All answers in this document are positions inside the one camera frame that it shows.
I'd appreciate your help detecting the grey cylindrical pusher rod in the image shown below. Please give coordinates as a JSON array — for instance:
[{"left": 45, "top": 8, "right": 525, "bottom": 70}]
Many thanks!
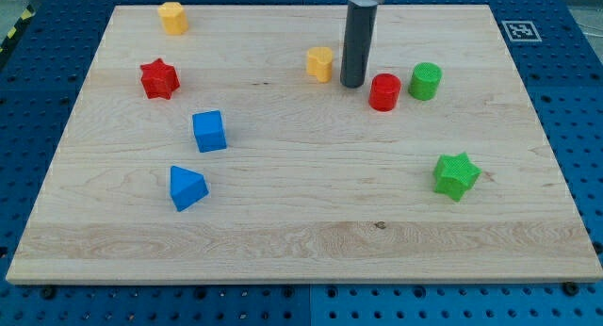
[{"left": 340, "top": 1, "right": 378, "bottom": 89}]

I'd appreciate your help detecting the wooden board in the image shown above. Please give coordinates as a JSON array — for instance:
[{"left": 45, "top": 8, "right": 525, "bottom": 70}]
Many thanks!
[{"left": 7, "top": 5, "right": 602, "bottom": 285}]

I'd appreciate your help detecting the green cylinder block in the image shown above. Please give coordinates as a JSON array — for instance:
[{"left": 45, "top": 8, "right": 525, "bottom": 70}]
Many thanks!
[{"left": 408, "top": 62, "right": 443, "bottom": 101}]

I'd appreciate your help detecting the blue triangle block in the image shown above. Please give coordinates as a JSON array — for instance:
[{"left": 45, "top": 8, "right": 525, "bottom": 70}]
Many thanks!
[{"left": 170, "top": 166, "right": 209, "bottom": 211}]

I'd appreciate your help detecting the yellow hexagon block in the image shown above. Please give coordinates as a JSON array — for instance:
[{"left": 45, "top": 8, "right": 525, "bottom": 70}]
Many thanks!
[{"left": 157, "top": 2, "right": 188, "bottom": 35}]

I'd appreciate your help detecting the red star block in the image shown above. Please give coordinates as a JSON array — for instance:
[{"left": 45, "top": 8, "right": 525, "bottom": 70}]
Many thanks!
[{"left": 139, "top": 58, "right": 180, "bottom": 100}]

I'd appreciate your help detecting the white fiducial marker tag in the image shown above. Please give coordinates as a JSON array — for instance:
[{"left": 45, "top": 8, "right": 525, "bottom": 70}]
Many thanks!
[{"left": 501, "top": 20, "right": 542, "bottom": 42}]

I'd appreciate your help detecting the blue cube block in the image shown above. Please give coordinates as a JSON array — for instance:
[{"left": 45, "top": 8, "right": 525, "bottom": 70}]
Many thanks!
[{"left": 192, "top": 110, "right": 227, "bottom": 153}]

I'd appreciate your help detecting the red cylinder block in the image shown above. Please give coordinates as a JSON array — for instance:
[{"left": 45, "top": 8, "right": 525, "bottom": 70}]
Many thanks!
[{"left": 368, "top": 73, "right": 401, "bottom": 112}]

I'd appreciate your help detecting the yellow heart block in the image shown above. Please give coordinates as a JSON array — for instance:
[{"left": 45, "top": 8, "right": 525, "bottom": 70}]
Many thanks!
[{"left": 306, "top": 46, "right": 334, "bottom": 83}]

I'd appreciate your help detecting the green star block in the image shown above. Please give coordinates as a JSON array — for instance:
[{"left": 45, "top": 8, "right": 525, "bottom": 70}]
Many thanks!
[{"left": 433, "top": 153, "right": 481, "bottom": 202}]

